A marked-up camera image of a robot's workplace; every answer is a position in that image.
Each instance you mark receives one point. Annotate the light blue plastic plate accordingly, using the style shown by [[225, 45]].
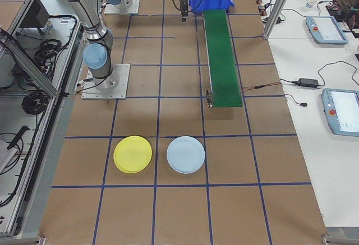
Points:
[[185, 155]]

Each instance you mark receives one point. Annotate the yellow plastic plate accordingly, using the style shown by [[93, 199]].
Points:
[[131, 154]]

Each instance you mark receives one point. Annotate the green conveyor belt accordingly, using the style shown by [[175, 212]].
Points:
[[221, 60]]

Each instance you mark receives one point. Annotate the black power adapter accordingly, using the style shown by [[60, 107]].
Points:
[[277, 20], [308, 82]]

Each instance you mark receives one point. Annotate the white paper cup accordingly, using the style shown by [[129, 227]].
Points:
[[311, 3]]

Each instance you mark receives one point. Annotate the light blue teach pendant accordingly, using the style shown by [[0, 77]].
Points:
[[326, 29], [340, 113]]

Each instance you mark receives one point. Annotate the white side table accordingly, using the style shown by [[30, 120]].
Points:
[[294, 144]]

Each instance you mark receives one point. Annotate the black handheld tool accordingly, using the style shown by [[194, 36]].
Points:
[[18, 137]]

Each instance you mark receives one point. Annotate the white bag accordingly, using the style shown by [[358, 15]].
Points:
[[7, 155]]

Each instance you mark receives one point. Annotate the aluminium profile bar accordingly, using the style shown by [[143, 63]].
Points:
[[339, 240], [22, 240]]

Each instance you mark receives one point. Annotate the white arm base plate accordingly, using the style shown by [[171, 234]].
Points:
[[120, 89], [135, 6]]

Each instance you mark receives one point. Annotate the aluminium profile post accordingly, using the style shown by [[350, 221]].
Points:
[[276, 9]]

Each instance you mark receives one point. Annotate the black box in frame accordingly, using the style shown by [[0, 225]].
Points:
[[36, 18]]

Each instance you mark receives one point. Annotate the V-shaped metal bar frame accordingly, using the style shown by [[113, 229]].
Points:
[[33, 71]]

